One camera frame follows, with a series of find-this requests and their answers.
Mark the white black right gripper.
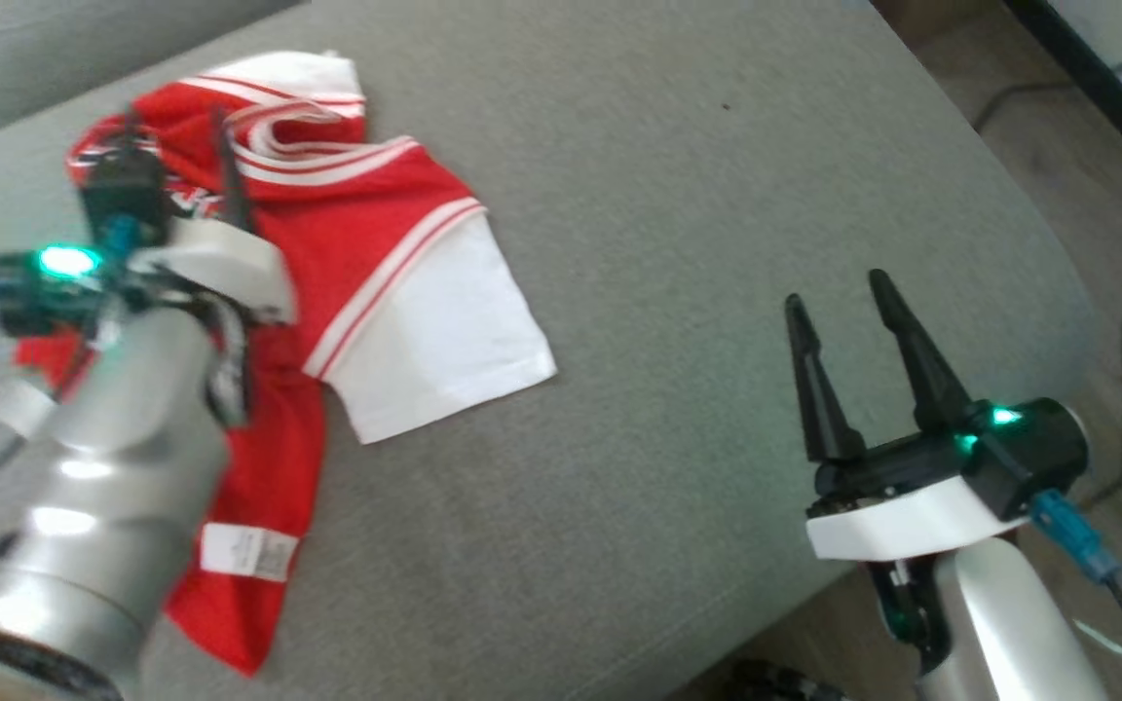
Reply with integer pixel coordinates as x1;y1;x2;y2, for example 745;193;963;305
783;270;1034;564

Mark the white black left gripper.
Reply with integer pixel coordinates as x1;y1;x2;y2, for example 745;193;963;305
0;105;294;337

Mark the red white striped jersey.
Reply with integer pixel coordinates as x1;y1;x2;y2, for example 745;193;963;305
14;49;559;678

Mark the grey sofa chaise seat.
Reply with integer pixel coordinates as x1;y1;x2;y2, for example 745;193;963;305
0;0;1098;701

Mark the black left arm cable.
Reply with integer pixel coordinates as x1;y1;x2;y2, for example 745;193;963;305
0;216;141;519

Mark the blue plug right arm cable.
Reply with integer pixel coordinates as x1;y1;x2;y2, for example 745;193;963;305
1028;490;1122;658

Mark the white tape cable tag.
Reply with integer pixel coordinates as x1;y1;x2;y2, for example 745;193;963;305
0;375;56;439

